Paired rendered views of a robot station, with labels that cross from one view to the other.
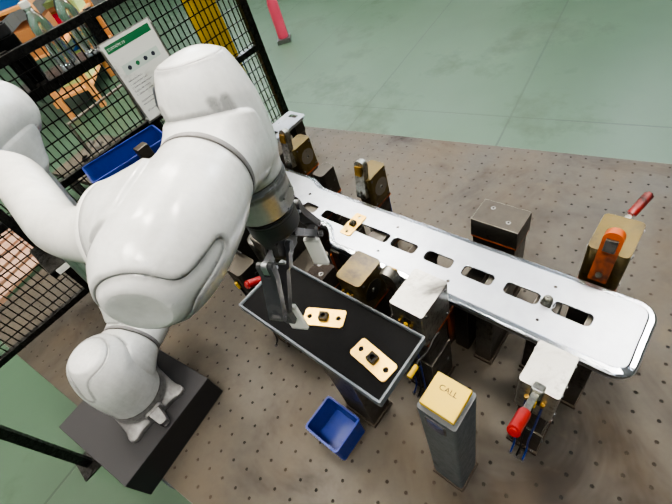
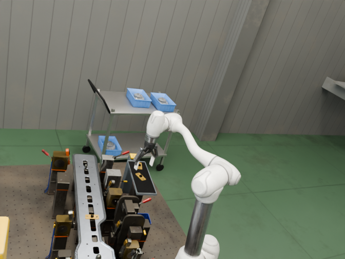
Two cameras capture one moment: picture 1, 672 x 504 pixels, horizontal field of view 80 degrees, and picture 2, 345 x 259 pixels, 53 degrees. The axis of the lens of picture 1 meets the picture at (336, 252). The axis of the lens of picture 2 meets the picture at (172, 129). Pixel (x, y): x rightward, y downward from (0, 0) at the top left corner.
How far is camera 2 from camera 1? 2.57 m
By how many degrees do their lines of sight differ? 107
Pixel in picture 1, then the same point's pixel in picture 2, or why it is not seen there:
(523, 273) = (79, 172)
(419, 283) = (111, 172)
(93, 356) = (207, 236)
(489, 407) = not seen: hidden behind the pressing
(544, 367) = (108, 158)
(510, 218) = (63, 175)
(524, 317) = (93, 169)
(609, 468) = not seen: hidden behind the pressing
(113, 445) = not seen: outside the picture
